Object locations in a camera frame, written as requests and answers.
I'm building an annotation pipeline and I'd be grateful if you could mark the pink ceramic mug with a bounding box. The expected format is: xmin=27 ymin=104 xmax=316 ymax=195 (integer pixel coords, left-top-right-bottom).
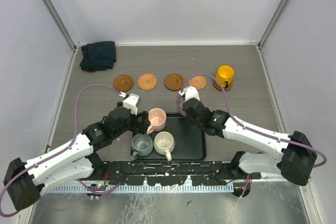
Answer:
xmin=146 ymin=108 xmax=166 ymax=134

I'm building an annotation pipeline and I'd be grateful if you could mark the grey ceramic mug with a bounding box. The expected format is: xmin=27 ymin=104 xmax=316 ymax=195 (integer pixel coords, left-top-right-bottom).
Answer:
xmin=131 ymin=134 xmax=153 ymax=161

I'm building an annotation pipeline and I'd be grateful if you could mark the woven cork coaster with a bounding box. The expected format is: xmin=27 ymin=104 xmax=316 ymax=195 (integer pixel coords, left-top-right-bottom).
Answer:
xmin=188 ymin=75 xmax=206 ymax=90
xmin=138 ymin=73 xmax=157 ymax=90

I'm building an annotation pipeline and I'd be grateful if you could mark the brown wooden coaster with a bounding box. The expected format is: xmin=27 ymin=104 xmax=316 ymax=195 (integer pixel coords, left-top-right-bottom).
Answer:
xmin=113 ymin=74 xmax=134 ymax=92
xmin=212 ymin=80 xmax=233 ymax=91
xmin=164 ymin=73 xmax=184 ymax=91

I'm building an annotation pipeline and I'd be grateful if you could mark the cream ceramic mug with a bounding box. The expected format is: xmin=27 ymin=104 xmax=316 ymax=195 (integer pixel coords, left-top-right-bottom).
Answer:
xmin=153 ymin=132 xmax=175 ymax=161

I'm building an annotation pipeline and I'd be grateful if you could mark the yellow glass mug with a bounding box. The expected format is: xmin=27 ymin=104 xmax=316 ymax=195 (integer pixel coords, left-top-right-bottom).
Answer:
xmin=215 ymin=65 xmax=235 ymax=90

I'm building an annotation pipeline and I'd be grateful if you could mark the purple ceramic mug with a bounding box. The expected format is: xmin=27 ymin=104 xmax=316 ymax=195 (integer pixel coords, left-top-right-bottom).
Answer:
xmin=176 ymin=94 xmax=186 ymax=116

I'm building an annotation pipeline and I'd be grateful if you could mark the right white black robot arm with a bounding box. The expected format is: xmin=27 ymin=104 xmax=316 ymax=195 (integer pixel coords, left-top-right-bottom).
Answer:
xmin=182 ymin=98 xmax=317 ymax=186

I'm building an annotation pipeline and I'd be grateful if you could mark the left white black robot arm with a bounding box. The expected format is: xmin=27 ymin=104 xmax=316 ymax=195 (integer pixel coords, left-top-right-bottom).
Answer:
xmin=1 ymin=105 xmax=150 ymax=212

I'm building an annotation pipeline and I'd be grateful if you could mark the black plastic tray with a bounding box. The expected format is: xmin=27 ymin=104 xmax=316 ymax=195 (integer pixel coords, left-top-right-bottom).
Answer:
xmin=130 ymin=113 xmax=207 ymax=162

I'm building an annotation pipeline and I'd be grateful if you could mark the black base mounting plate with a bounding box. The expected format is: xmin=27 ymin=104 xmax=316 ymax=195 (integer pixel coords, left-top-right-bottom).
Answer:
xmin=82 ymin=161 xmax=247 ymax=186

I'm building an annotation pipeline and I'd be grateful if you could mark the dark blue folded cloth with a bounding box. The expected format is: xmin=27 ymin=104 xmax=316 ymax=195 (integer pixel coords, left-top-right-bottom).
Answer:
xmin=79 ymin=41 xmax=117 ymax=72

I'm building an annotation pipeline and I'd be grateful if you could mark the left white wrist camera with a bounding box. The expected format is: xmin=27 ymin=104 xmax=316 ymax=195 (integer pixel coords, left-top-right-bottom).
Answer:
xmin=119 ymin=92 xmax=140 ymax=115

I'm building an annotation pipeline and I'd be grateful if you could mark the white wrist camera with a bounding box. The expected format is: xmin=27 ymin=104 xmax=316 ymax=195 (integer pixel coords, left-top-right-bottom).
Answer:
xmin=177 ymin=86 xmax=200 ymax=102
xmin=119 ymin=92 xmax=140 ymax=115

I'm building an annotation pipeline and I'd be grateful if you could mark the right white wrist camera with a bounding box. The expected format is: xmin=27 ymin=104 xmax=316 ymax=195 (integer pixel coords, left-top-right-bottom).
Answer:
xmin=177 ymin=86 xmax=200 ymax=102

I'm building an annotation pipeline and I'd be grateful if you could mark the grey slotted cable duct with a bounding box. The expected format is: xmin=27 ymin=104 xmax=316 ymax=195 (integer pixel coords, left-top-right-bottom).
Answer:
xmin=49 ymin=182 xmax=234 ymax=194

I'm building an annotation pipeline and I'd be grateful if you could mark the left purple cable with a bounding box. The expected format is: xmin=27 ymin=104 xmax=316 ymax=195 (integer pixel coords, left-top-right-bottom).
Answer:
xmin=0 ymin=84 xmax=127 ymax=217

